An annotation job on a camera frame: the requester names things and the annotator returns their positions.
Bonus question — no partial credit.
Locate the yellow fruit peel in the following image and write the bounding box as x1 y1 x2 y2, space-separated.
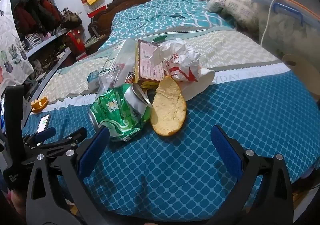
149 75 187 137

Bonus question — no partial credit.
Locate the crushed green drink can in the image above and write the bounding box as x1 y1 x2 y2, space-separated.
89 83 153 142

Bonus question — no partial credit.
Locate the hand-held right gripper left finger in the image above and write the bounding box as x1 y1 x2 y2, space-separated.
25 127 118 225

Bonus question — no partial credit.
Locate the blue beige printed quilt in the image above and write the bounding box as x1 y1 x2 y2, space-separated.
22 26 320 215

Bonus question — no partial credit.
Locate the white red paper bag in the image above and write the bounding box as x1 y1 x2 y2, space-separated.
150 38 216 102

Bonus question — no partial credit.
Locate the white plant print cloth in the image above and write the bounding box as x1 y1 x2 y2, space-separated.
0 0 34 90

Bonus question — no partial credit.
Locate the clear storage box blue latch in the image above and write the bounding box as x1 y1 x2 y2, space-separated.
251 0 320 70

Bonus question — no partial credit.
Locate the beige trash bin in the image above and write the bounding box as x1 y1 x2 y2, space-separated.
282 53 316 95

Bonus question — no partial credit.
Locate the blue white sponge packet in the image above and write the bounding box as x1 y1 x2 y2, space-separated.
87 70 104 90

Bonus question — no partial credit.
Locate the metal shelf rack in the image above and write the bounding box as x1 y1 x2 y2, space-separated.
10 0 75 90

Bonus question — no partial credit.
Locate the orange peel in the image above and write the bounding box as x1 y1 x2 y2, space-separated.
30 97 49 111

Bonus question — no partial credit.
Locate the white cable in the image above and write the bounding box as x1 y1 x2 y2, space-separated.
260 0 284 47

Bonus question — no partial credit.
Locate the white orange-edged lid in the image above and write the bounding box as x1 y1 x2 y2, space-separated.
281 0 319 20

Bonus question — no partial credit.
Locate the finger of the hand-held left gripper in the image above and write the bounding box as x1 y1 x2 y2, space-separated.
23 127 57 147
26 127 88 163

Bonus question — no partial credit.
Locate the brown handbag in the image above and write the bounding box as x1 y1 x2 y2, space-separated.
60 7 83 29

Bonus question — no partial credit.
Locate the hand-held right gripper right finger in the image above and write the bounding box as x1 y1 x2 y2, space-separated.
210 125 294 225

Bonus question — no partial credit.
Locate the teal patterned blanket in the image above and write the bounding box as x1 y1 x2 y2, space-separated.
96 0 235 53

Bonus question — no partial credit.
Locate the stack of papers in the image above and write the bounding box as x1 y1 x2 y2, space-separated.
84 35 106 48

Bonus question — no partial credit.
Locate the row of hanging clothes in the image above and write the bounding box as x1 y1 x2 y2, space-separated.
12 0 63 38

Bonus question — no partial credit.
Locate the red brown cardboard box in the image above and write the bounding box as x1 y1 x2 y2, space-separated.
135 39 167 89

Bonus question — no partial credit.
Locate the smartphone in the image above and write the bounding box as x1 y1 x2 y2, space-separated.
36 114 51 134

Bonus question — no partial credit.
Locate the clear plastic bag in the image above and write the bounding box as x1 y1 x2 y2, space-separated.
96 38 138 100

